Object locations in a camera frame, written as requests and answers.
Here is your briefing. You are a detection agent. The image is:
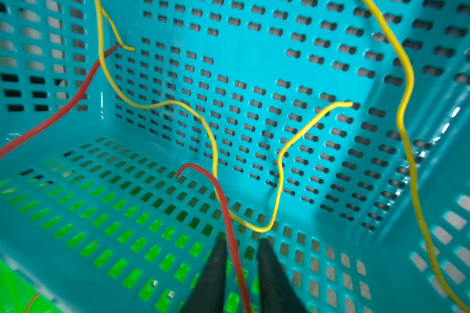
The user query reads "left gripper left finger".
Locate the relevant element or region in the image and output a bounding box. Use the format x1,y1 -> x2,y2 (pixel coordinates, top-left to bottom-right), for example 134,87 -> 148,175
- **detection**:
180,240 -> 228,312

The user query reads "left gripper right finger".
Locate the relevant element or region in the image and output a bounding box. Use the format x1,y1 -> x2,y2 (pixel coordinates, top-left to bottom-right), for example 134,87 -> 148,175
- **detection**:
257,238 -> 307,312

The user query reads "yellow cable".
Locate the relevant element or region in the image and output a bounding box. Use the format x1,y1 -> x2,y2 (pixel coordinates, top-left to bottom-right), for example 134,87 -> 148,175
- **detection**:
362,0 -> 470,313
95,0 -> 354,233

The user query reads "green plastic basket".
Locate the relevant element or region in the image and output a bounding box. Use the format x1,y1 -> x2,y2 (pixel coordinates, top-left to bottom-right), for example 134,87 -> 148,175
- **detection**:
0,260 -> 60,312

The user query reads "teal plastic basket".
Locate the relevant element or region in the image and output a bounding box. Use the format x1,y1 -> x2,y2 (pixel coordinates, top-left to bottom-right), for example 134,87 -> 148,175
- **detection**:
0,1 -> 470,312

